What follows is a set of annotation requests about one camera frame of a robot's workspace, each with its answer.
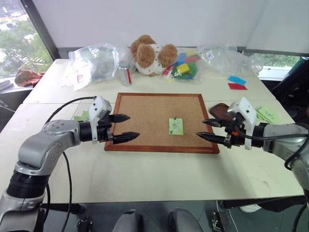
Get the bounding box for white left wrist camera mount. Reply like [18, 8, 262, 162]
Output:
[88, 95, 112, 145]

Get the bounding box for green block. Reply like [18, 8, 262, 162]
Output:
[180, 61, 198, 80]

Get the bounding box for plastic bag of coloured blocks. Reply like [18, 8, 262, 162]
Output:
[161, 46, 203, 86]

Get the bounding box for brown and white plush dog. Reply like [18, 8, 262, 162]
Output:
[130, 34, 179, 77]

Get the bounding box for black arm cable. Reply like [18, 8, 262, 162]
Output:
[45, 96, 73, 232]
[238, 131, 309, 171]

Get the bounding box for blue paper card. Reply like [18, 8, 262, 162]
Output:
[227, 75, 247, 86]

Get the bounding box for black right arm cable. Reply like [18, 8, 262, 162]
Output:
[238, 131, 309, 171]

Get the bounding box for wood-framed cork board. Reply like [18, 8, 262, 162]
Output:
[104, 92, 221, 155]

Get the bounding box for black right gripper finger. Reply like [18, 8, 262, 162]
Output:
[196, 131, 227, 145]
[202, 118, 222, 128]

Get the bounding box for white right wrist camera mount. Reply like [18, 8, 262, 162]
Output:
[227, 97, 257, 150]

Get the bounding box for empty crumpled clear plastic bag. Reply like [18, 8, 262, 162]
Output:
[196, 43, 264, 78]

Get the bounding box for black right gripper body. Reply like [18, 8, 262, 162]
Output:
[218, 113, 247, 149]

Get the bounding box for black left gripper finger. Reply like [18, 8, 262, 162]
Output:
[110, 114, 131, 123]
[112, 131, 140, 145]

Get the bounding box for white shoe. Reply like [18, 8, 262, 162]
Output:
[239, 203, 262, 214]

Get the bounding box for green paper note with writing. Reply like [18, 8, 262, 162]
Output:
[168, 117, 184, 136]

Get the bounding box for stack of green notes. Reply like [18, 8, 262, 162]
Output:
[254, 106, 282, 124]

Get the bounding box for yellow block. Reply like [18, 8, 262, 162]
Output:
[177, 63, 191, 75]

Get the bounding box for torn green paper note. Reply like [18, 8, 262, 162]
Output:
[73, 109, 91, 123]

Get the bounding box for reddish brown cloth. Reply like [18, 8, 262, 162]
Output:
[14, 69, 44, 87]

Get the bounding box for black table frame bar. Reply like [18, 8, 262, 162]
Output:
[39, 203, 85, 215]

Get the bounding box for black window frame post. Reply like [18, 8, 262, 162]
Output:
[20, 0, 61, 60]

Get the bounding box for clear plastic bag with label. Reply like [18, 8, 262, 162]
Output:
[68, 43, 133, 92]

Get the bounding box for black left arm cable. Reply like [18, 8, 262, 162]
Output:
[45, 96, 73, 232]

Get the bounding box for red paper card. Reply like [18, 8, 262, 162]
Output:
[227, 83, 248, 91]

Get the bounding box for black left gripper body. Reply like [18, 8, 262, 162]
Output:
[97, 115, 114, 144]

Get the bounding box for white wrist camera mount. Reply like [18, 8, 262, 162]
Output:
[227, 97, 257, 150]
[88, 95, 112, 145]

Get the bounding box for dark rounded grey shape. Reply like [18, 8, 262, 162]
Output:
[169, 208, 204, 232]
[112, 209, 143, 232]

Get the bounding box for black office chair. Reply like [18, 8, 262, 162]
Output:
[272, 56, 309, 119]

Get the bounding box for brown leather pouch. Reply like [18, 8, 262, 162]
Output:
[209, 102, 237, 122]

